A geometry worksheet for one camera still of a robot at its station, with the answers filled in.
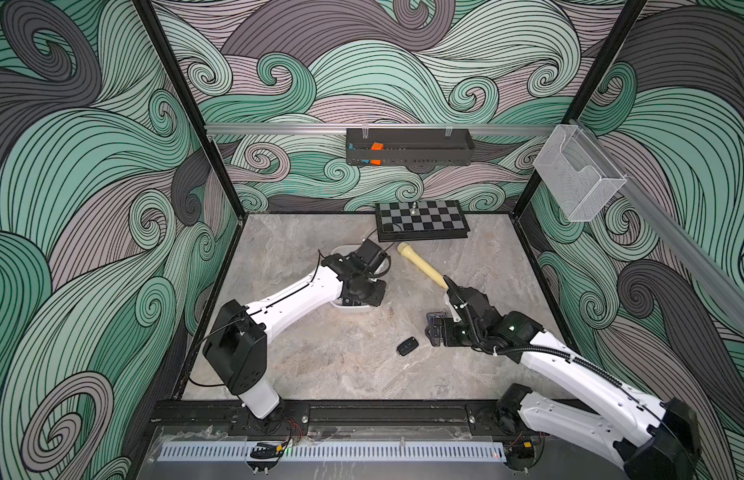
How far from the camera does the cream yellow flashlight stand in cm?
103

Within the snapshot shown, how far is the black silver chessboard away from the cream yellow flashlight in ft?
0.21

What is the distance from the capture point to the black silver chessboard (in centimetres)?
113
